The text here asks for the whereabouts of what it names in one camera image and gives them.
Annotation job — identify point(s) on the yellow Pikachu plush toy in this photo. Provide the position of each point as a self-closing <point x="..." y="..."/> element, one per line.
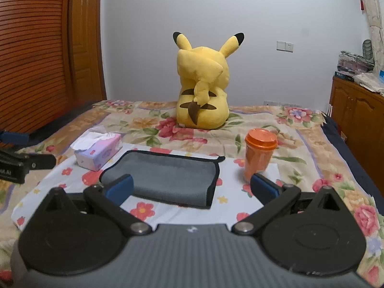
<point x="204" y="76"/>

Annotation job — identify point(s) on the stack of papers and magazines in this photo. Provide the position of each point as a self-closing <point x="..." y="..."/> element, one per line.
<point x="357" y="69"/>

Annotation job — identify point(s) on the orange lidded cup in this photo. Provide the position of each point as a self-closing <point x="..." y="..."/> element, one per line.
<point x="260" y="145"/>

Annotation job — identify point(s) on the wooden sideboard cabinet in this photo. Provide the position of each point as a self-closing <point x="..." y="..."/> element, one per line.
<point x="358" y="114"/>

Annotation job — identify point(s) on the white wall switch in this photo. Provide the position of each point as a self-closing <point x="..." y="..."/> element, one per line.
<point x="285" y="46"/>

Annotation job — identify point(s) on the grey green desk fan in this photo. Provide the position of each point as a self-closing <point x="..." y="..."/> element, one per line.
<point x="367" y="50"/>

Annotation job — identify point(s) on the wooden slatted wardrobe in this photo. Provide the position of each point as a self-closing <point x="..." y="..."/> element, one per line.
<point x="51" y="60"/>

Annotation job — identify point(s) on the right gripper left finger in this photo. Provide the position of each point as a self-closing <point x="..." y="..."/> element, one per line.
<point x="105" y="200"/>

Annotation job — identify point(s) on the cream patterned curtain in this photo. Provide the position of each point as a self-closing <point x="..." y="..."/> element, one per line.
<point x="372" y="9"/>

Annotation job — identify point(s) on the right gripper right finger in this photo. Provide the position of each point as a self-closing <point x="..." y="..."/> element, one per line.
<point x="276" y="200"/>

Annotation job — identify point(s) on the floral bed sheet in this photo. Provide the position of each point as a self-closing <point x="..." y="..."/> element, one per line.
<point x="310" y="154"/>

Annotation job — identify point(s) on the purple and grey towel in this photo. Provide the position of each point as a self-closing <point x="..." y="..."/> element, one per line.
<point x="172" y="179"/>

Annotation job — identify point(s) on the purple tissue box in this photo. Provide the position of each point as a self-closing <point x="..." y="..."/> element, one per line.
<point x="94" y="149"/>

